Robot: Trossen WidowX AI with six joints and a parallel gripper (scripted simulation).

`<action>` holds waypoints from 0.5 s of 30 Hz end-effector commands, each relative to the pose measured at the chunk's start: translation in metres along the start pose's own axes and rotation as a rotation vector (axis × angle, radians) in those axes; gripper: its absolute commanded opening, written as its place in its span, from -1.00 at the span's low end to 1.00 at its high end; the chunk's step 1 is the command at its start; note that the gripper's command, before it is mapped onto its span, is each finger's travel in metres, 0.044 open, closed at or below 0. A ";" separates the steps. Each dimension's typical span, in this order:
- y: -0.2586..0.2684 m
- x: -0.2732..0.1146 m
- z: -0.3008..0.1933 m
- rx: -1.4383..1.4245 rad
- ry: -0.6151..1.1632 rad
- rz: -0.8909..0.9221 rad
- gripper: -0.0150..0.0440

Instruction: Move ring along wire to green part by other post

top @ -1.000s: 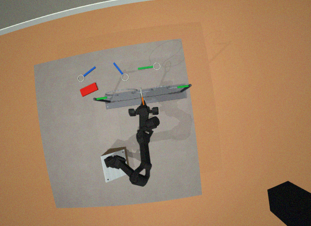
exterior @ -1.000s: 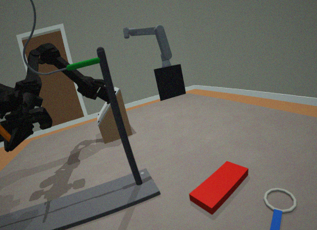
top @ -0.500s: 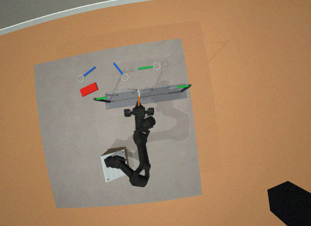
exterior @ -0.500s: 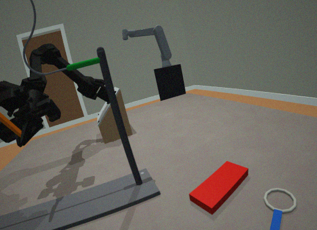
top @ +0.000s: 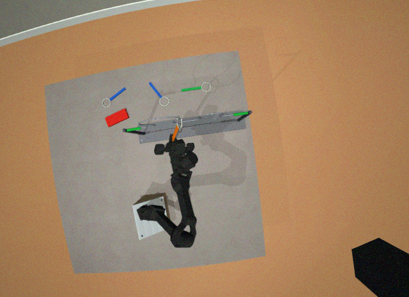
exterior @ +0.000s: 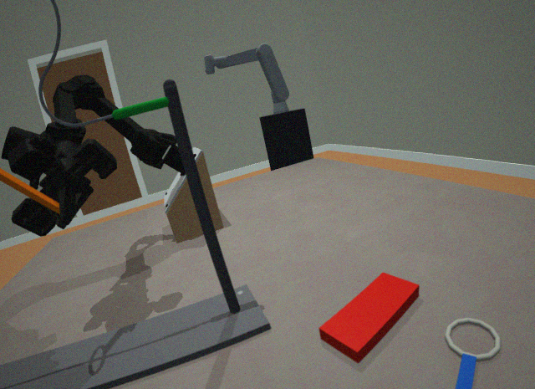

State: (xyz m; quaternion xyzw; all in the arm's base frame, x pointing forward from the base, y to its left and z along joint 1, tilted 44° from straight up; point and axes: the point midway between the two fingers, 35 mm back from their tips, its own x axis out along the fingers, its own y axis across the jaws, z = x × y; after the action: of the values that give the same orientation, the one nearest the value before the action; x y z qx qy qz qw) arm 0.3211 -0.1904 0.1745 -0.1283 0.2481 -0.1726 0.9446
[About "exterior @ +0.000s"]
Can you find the red rectangular block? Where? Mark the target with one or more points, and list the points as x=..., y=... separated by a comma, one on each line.
x=366, y=319

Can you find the orange handle with grey loop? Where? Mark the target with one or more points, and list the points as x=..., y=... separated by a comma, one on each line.
x=22, y=187

